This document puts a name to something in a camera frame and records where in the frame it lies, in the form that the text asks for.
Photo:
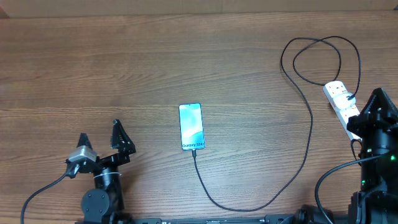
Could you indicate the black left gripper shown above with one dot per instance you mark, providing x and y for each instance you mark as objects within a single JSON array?
[{"x": 124, "y": 149}]

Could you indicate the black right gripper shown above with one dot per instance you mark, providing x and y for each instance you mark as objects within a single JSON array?
[{"x": 359, "y": 126}]

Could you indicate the blue Galaxy smartphone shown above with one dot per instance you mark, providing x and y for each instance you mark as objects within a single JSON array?
[{"x": 191, "y": 127}]

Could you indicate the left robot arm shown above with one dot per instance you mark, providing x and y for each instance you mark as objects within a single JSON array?
[{"x": 104, "y": 203}]

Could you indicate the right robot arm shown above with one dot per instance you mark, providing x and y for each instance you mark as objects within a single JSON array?
[{"x": 376, "y": 201}]

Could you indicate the white USB charger plug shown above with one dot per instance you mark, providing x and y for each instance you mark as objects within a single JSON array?
[{"x": 343, "y": 101}]

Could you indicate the white power strip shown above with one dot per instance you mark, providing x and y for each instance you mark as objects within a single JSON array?
[{"x": 332, "y": 89}]

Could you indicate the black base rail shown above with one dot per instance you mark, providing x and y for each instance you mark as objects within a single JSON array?
[{"x": 268, "y": 219}]

